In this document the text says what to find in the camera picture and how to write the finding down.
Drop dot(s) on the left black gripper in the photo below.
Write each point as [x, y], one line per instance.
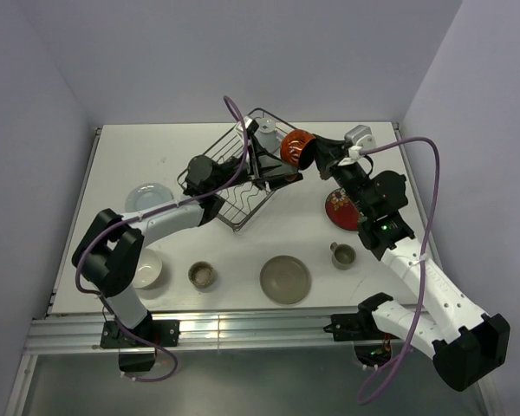
[262, 167]

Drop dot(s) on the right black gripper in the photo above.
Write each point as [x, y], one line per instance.
[328, 155]

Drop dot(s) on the orange black patterned cup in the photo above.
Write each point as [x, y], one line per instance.
[297, 149]

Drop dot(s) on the light blue ceramic mug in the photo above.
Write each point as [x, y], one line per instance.
[267, 134]

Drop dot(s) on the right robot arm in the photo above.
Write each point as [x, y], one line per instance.
[463, 341]

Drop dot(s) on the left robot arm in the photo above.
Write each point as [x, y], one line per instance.
[108, 254]

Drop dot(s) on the red floral plate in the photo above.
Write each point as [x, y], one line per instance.
[341, 212]

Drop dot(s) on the small grey espresso cup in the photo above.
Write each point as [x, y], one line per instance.
[343, 256]

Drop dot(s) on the grey stoneware saucer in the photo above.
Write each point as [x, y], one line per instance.
[285, 280]

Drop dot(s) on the light blue saucer plate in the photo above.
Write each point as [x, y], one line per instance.
[147, 196]

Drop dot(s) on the small brown speckled cup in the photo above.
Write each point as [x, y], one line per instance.
[202, 275]

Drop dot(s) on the white ceramic bowl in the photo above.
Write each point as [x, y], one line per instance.
[148, 269]

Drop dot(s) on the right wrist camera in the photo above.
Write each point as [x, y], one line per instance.
[357, 142]

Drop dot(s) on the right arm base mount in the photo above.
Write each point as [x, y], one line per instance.
[372, 347]

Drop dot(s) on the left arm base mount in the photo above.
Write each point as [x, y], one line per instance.
[137, 354]

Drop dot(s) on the aluminium extrusion rail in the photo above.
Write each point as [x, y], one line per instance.
[254, 329]

